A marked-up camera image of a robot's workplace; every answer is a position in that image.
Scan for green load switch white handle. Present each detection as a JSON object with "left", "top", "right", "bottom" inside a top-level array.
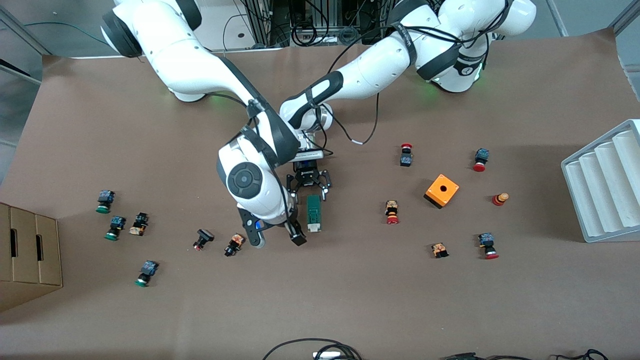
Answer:
[{"left": 306, "top": 194, "right": 323, "bottom": 234}]

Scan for black flat button red block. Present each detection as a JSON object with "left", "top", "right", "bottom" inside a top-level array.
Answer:
[{"left": 192, "top": 228, "right": 215, "bottom": 251}]

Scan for green mushroom push button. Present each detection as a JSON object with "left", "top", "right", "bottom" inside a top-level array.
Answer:
[
  {"left": 134, "top": 259, "right": 160, "bottom": 288},
  {"left": 95, "top": 189, "right": 116, "bottom": 215},
  {"left": 104, "top": 215, "right": 127, "bottom": 242}
]

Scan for beige black contact block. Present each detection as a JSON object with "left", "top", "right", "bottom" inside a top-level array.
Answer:
[{"left": 128, "top": 212, "right": 150, "bottom": 237}]

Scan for white platform board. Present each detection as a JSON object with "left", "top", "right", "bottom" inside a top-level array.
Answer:
[{"left": 200, "top": 0, "right": 286, "bottom": 60}]

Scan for red mushroom button blue block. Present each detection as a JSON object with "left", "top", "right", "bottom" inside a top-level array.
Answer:
[{"left": 477, "top": 232, "right": 500, "bottom": 260}]

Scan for brown cardboard box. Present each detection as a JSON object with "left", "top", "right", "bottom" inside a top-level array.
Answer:
[{"left": 0, "top": 201, "right": 64, "bottom": 313}]

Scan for grey ribbed tray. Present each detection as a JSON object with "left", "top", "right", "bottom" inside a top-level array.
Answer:
[{"left": 560, "top": 119, "right": 640, "bottom": 244}]

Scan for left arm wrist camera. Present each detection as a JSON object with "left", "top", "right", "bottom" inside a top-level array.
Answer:
[{"left": 294, "top": 146, "right": 327, "bottom": 162}]

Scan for black cable white marker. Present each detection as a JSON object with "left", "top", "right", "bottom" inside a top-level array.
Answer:
[{"left": 327, "top": 92, "right": 381, "bottom": 147}]

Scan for black selector switch orange block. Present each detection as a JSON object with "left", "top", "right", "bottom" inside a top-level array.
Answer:
[{"left": 223, "top": 232, "right": 246, "bottom": 258}]

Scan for black cable loop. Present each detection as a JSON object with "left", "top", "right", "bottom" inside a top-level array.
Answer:
[{"left": 262, "top": 338, "right": 364, "bottom": 360}]

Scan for orange button enclosure box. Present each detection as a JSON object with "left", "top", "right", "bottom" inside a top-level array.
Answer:
[{"left": 423, "top": 173, "right": 460, "bottom": 210}]

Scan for aluminium frame rack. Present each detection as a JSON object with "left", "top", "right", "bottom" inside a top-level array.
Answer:
[{"left": 243, "top": 0, "right": 453, "bottom": 48}]

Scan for black adapter with cable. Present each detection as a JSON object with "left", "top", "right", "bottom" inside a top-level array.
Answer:
[{"left": 440, "top": 349, "right": 610, "bottom": 360}]

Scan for grey metal rail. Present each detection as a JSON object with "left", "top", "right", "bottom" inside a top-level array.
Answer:
[{"left": 544, "top": 0, "right": 571, "bottom": 38}]

